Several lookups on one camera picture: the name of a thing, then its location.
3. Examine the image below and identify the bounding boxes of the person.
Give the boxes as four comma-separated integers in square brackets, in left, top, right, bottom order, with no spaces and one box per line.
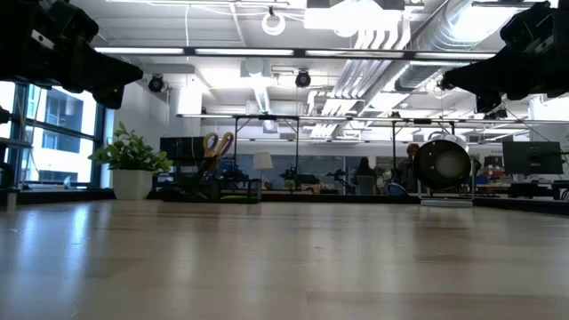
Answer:
[397,142,421,193]
[353,156,380,196]

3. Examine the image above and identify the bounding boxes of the green plant in white pot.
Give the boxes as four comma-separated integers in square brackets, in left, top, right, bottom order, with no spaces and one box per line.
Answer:
[87,121,173,201]

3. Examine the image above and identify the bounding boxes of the blue round object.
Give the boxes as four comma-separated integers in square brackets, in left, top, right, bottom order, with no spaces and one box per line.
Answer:
[382,181,409,197]

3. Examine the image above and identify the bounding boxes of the white ring light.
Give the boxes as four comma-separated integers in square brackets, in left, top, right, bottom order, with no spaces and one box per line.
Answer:
[260,11,287,37]

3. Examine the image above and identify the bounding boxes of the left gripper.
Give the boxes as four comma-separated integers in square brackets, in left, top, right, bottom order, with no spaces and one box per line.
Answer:
[0,0,144,110]

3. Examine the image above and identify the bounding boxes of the overhead bar with light strips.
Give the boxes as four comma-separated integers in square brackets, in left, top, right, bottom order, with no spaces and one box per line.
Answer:
[92,45,497,63]

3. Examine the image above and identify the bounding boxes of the black metal frame station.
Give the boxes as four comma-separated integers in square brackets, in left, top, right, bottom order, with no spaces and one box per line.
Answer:
[177,113,457,192]

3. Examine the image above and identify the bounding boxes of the black aluminium extrusion frame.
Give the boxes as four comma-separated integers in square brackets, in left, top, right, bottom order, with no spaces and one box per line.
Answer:
[0,186,569,218]

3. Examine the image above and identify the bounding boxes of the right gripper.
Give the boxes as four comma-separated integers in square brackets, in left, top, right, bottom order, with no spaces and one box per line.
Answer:
[442,0,569,115]

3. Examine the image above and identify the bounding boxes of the black computer monitor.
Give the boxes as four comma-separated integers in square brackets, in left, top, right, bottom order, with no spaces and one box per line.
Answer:
[501,140,565,176]

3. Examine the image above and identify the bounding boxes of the black mesh desk organizer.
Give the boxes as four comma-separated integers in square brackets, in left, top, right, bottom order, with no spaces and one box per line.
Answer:
[159,135,264,204]

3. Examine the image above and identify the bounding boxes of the lamp with white shade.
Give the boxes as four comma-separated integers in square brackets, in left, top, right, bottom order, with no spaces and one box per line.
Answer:
[252,151,275,190]

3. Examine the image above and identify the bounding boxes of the yellow-handled scissors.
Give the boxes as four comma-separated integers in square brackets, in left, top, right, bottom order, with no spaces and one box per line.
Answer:
[197,131,236,179]

